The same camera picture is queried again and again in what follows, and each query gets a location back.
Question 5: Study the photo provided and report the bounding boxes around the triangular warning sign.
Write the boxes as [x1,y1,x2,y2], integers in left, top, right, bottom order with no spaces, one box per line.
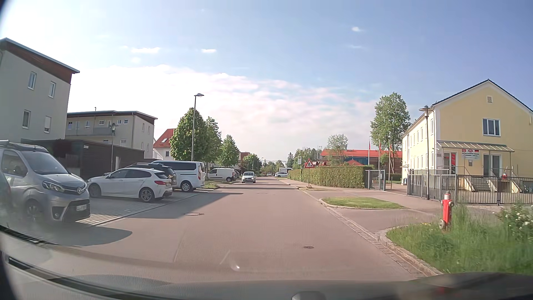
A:
[304,159,316,188]

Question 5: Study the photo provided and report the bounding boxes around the small white van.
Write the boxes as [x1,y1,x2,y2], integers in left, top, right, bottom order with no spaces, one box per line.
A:
[207,167,236,183]

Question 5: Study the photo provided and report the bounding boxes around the row of trees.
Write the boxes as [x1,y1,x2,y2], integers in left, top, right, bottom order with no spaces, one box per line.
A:
[170,107,263,173]

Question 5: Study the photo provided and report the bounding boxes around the green hedge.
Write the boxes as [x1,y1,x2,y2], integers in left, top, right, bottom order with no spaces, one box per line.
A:
[288,165,373,189]

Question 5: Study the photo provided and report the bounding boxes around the grey asphalt road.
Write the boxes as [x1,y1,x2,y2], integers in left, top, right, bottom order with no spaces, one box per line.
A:
[12,176,421,284]

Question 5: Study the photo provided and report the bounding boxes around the red-roofed building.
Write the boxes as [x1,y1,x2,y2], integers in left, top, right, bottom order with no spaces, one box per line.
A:
[320,148,403,173]

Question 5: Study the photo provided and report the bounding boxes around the white house with red roof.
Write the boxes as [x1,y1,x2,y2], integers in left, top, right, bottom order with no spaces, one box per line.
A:
[152,128,175,161]

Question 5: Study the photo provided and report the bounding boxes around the grass island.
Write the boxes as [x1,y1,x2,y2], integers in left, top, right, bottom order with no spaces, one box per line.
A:
[321,197,404,210]

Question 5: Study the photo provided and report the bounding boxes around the dark car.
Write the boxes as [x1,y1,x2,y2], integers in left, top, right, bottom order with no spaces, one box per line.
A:
[125,163,177,186]

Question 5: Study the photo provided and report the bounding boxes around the flagpoles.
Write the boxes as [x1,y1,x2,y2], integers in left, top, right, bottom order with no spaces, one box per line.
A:
[367,139,393,171]

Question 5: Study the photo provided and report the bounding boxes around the metal gate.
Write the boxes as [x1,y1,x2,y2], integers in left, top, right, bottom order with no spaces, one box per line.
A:
[365,169,386,191]

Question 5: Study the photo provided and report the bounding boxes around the tall tree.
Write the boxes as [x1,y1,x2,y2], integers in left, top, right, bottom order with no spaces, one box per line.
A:
[370,92,411,173]

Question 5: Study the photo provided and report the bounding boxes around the paved driveway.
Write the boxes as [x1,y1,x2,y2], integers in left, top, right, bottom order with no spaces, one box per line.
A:
[279,179,504,234]

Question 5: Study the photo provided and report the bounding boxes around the grey flat-roofed building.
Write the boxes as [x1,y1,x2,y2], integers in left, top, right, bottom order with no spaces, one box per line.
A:
[65,110,158,160]

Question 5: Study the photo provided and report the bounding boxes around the paved parking area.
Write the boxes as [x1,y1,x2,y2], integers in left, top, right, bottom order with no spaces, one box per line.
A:
[75,188,209,227]

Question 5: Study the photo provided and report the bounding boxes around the dark garage building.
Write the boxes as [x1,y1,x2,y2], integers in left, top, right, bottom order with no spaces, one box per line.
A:
[21,138,145,181]

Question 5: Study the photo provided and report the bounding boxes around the car's own bonnet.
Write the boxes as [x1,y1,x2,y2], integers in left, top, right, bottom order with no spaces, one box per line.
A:
[0,239,533,300]

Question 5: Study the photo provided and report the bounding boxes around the red fire hydrant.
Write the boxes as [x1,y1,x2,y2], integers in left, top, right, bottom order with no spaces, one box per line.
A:
[438,191,455,231]

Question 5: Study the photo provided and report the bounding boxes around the yellow building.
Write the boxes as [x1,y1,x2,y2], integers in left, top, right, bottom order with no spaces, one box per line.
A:
[401,79,533,186]

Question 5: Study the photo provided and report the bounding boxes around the metal railing fence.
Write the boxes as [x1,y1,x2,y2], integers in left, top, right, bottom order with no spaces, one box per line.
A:
[407,169,533,206]

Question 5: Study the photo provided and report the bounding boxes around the grass verge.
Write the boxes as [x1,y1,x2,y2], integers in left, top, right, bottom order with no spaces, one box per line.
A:
[386,204,533,276]

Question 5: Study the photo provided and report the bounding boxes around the grey van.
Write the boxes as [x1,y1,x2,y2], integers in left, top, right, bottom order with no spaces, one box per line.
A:
[0,140,91,226]

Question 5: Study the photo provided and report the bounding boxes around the beige building with brown top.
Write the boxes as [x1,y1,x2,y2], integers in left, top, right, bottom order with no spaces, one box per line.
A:
[0,38,80,144]

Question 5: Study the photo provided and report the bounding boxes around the flowering bush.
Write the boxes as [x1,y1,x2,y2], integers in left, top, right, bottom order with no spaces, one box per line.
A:
[497,202,533,244]

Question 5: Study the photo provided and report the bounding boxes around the tall lamp post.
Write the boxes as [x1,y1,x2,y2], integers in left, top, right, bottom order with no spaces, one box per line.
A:
[191,93,205,162]

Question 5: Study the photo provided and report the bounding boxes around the small lamp post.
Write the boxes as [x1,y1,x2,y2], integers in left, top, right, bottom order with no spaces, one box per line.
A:
[109,122,118,172]

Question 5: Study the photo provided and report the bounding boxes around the lamp post with round head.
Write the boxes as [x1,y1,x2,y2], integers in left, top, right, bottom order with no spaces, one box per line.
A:
[419,105,434,200]

